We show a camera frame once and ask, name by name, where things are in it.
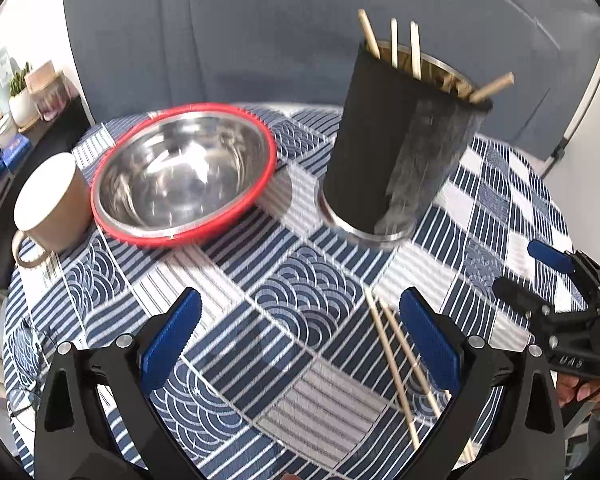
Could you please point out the white round jar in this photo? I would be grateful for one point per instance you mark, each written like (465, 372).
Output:
(4, 130)

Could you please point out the black cylindrical utensil holder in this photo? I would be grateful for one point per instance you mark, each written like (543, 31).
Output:
(370, 150)

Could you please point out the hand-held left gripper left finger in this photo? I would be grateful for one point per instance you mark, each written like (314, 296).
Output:
(172, 340)

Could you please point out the small potted plant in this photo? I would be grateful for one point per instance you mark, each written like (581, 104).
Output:
(20, 100)

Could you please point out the grey backdrop cloth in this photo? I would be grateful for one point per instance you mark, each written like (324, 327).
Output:
(230, 35)

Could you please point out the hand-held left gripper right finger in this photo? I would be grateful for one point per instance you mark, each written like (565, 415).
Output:
(430, 340)

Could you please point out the bunch of wooden chopsticks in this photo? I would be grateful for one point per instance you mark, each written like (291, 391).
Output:
(415, 50)

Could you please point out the blue and white patterned tablecloth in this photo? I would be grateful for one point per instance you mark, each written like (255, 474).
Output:
(290, 280)

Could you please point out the beige mug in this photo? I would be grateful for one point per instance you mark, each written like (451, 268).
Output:
(50, 210)

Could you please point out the pale green bottle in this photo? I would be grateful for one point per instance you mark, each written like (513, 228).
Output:
(0, 72)

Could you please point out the thin wooden chopstick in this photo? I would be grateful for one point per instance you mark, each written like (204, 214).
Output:
(390, 362)
(398, 335)

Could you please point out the person's right hand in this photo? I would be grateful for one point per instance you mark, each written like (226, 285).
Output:
(572, 390)

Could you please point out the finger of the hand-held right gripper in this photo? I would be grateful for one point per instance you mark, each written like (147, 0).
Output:
(550, 257)
(520, 296)

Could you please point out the white cabinet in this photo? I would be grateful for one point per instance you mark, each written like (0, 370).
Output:
(597, 170)

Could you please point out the pink ceramic pot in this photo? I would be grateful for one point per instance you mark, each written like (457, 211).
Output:
(42, 75)

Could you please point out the red bowl with steel inside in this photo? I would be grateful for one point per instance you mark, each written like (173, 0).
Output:
(180, 180)

